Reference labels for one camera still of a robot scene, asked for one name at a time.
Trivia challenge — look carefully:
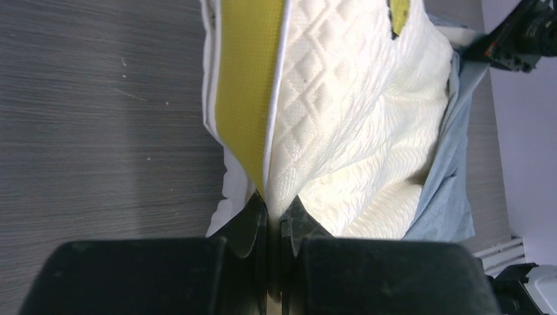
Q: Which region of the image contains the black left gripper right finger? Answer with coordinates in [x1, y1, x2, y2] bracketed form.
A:
[280, 198, 500, 314]

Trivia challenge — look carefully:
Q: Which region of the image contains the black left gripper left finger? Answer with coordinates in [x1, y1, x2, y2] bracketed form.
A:
[20, 194, 267, 314]

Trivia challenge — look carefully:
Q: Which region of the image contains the blue pillowcase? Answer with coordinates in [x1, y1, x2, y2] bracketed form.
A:
[404, 14, 489, 242]

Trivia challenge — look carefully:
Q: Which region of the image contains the cream pillow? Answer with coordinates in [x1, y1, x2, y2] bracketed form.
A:
[200, 1, 454, 240]

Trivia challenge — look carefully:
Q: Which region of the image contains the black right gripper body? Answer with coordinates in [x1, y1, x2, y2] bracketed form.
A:
[463, 0, 556, 73]

